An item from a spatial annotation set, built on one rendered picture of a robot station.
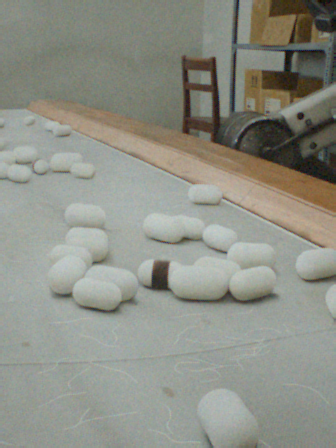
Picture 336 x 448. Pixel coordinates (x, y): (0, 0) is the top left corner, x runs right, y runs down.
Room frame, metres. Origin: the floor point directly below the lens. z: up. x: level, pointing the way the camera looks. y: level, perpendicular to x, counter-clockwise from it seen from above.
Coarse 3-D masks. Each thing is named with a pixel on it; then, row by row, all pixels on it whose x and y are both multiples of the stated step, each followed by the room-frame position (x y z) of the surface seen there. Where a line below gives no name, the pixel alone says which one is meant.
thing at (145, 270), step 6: (144, 264) 0.42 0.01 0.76; (150, 264) 0.42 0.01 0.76; (174, 264) 0.42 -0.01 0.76; (180, 264) 0.42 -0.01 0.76; (138, 270) 0.42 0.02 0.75; (144, 270) 0.41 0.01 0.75; (150, 270) 0.41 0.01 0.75; (168, 270) 0.41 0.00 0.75; (138, 276) 0.42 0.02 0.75; (144, 276) 0.41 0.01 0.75; (150, 276) 0.41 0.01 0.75; (168, 276) 0.41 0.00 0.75; (144, 282) 0.42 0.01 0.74; (150, 282) 0.41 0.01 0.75; (168, 282) 0.41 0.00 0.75; (168, 288) 0.42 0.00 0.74
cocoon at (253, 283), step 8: (240, 272) 0.40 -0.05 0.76; (248, 272) 0.40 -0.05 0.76; (256, 272) 0.40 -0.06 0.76; (264, 272) 0.40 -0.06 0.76; (272, 272) 0.41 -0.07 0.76; (232, 280) 0.40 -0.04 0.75; (240, 280) 0.39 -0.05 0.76; (248, 280) 0.39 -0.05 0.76; (256, 280) 0.39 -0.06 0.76; (264, 280) 0.40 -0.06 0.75; (272, 280) 0.40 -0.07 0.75; (232, 288) 0.39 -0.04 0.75; (240, 288) 0.39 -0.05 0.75; (248, 288) 0.39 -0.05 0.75; (256, 288) 0.39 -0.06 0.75; (264, 288) 0.40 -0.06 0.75; (272, 288) 0.40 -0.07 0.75; (240, 296) 0.39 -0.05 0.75; (248, 296) 0.39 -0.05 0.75; (256, 296) 0.40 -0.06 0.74
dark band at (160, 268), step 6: (156, 264) 0.42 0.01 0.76; (162, 264) 0.42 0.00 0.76; (168, 264) 0.42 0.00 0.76; (156, 270) 0.41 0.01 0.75; (162, 270) 0.41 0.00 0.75; (156, 276) 0.41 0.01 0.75; (162, 276) 0.41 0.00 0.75; (156, 282) 0.41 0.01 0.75; (162, 282) 0.41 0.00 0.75; (162, 288) 0.42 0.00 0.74
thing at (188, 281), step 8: (176, 272) 0.40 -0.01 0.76; (184, 272) 0.40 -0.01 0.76; (192, 272) 0.40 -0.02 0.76; (200, 272) 0.40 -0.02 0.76; (208, 272) 0.39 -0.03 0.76; (216, 272) 0.39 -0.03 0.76; (224, 272) 0.40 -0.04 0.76; (176, 280) 0.39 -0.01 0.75; (184, 280) 0.39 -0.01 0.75; (192, 280) 0.39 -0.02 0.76; (200, 280) 0.39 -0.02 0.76; (208, 280) 0.39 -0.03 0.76; (216, 280) 0.39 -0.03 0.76; (224, 280) 0.39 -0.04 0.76; (176, 288) 0.39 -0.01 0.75; (184, 288) 0.39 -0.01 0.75; (192, 288) 0.39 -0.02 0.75; (200, 288) 0.39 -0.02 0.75; (208, 288) 0.39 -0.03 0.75; (216, 288) 0.39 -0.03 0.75; (224, 288) 0.39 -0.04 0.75; (184, 296) 0.39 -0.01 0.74; (192, 296) 0.39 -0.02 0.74; (200, 296) 0.39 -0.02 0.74; (208, 296) 0.39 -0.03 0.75; (216, 296) 0.39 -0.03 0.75
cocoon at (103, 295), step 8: (80, 280) 0.38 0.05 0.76; (88, 280) 0.38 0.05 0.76; (96, 280) 0.38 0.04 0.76; (80, 288) 0.37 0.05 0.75; (88, 288) 0.37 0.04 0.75; (96, 288) 0.37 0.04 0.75; (104, 288) 0.37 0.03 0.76; (112, 288) 0.37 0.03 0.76; (80, 296) 0.37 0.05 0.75; (88, 296) 0.37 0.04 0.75; (96, 296) 0.37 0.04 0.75; (104, 296) 0.37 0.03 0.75; (112, 296) 0.37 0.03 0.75; (120, 296) 0.37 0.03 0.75; (88, 304) 0.37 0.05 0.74; (96, 304) 0.37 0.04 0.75; (104, 304) 0.37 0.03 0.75; (112, 304) 0.37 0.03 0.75
